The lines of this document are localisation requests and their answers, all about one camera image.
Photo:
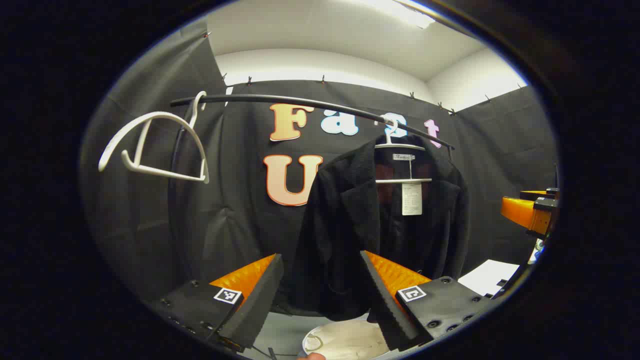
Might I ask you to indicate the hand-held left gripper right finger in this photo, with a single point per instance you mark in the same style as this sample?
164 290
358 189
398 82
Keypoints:
384 310

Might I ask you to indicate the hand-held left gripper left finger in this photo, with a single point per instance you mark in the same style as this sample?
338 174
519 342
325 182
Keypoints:
260 300

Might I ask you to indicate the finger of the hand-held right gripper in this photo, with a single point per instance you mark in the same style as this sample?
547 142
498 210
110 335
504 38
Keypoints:
520 212
537 193

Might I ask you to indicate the white laundry hamper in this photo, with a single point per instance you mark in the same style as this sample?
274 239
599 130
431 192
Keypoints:
350 342

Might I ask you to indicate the black jacket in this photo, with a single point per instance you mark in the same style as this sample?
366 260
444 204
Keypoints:
340 225

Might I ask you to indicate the white plastic hanger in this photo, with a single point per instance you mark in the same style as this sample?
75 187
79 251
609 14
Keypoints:
160 114
400 180

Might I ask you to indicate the black backdrop cloth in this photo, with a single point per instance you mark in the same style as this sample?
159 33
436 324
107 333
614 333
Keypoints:
240 225

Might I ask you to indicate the ceiling light panel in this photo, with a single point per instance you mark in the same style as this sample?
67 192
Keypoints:
400 10

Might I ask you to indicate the black clothes rail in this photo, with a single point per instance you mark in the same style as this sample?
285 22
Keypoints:
280 101

